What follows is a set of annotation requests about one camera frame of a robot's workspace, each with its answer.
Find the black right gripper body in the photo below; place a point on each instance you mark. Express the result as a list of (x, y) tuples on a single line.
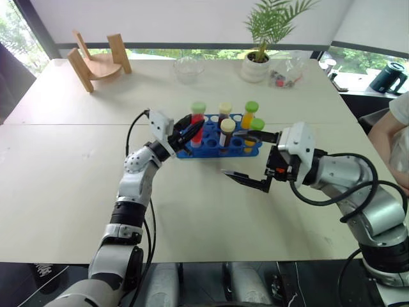
[(284, 164)]

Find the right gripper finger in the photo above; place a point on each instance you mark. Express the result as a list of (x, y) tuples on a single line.
[(252, 183), (265, 137)]

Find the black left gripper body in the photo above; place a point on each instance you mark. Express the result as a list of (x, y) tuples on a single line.
[(178, 144)]

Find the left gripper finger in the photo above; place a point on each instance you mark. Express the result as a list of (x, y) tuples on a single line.
[(184, 122), (193, 131)]

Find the yellow tube green cap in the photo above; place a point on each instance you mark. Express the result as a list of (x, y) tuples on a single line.
[(257, 124)]

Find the red tube green cap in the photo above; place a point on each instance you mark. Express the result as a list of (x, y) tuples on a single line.
[(198, 107)]

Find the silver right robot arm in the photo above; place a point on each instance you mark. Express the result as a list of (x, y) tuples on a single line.
[(351, 172)]

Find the blue test tube rack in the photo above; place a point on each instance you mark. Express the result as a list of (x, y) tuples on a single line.
[(211, 151)]

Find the orange tube green cap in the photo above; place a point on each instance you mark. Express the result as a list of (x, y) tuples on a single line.
[(250, 106)]

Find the brown tube cream cap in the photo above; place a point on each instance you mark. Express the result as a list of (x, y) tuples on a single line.
[(224, 108), (227, 126)]

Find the clear glass bowl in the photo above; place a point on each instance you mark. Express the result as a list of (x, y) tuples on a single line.
[(188, 72)]

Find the palm plant in white pot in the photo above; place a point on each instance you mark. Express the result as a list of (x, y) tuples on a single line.
[(254, 72)]

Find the clear plastic bag with items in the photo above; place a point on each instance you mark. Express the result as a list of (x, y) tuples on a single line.
[(287, 72)]

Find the black chair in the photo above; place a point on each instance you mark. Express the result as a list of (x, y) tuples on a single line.
[(370, 120)]

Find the wooden stand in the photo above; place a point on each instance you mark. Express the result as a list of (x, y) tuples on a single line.
[(102, 65)]

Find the person in white shirt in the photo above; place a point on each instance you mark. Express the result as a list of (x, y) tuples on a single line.
[(381, 134)]

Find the dark green kettle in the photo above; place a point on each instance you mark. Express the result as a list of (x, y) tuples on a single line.
[(386, 78)]

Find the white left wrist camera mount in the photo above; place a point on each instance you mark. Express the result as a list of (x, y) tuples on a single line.
[(159, 126)]

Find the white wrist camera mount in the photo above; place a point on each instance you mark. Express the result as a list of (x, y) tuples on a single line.
[(300, 137), (159, 126)]

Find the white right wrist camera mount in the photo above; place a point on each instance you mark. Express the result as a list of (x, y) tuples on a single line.
[(300, 137)]

